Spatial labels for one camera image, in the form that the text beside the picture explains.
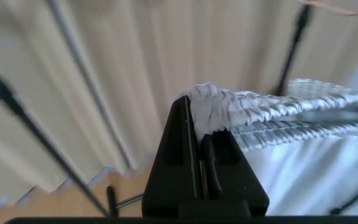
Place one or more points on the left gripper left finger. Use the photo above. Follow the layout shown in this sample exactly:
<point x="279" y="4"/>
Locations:
<point x="169" y="174"/>

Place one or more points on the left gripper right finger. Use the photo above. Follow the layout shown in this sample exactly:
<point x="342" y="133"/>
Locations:
<point x="232" y="183"/>

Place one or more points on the pale grey shorts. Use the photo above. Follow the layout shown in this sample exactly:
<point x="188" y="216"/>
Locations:
<point x="291" y="174"/>

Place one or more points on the white laundry basket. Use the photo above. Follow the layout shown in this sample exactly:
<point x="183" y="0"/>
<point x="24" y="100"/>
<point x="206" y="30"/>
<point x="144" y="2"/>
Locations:
<point x="315" y="87"/>

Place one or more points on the black clothes rack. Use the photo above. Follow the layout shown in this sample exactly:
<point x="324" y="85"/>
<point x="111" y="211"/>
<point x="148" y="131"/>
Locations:
<point x="42" y="140"/>

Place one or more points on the pink clothes hanger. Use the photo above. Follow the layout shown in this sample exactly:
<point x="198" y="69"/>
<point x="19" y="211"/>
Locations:
<point x="334" y="7"/>

